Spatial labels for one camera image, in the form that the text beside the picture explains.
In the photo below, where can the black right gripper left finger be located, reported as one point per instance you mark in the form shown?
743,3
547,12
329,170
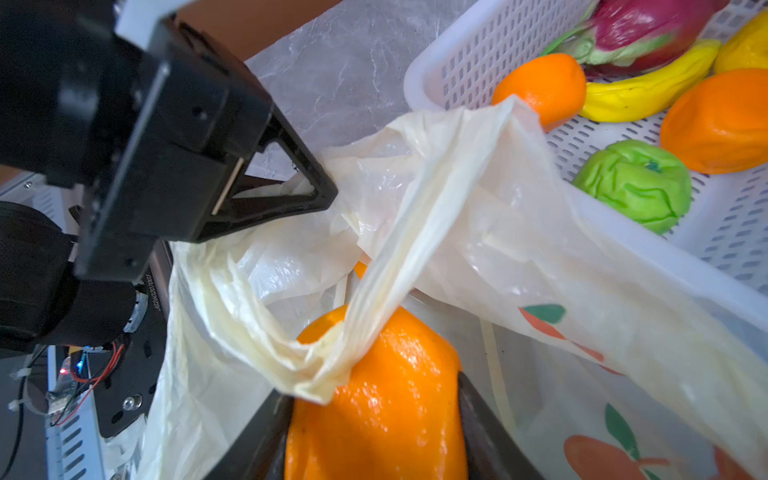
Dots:
259,451

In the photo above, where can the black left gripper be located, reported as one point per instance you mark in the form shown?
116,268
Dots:
159,137

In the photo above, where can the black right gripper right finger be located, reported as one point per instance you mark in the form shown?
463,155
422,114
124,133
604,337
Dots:
490,450

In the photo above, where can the orange fruit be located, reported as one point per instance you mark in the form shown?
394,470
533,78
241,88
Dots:
554,86
397,417
720,125

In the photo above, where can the translucent printed plastic bag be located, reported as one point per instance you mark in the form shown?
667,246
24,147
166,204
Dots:
468,208

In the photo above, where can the yellow banana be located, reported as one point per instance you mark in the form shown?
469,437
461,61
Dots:
643,96

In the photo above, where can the pink dragon fruit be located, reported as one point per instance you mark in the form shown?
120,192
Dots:
630,37

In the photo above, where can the yellow lemon fruit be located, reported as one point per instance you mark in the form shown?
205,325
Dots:
747,49

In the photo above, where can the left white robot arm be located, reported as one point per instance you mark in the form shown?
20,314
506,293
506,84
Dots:
43,301

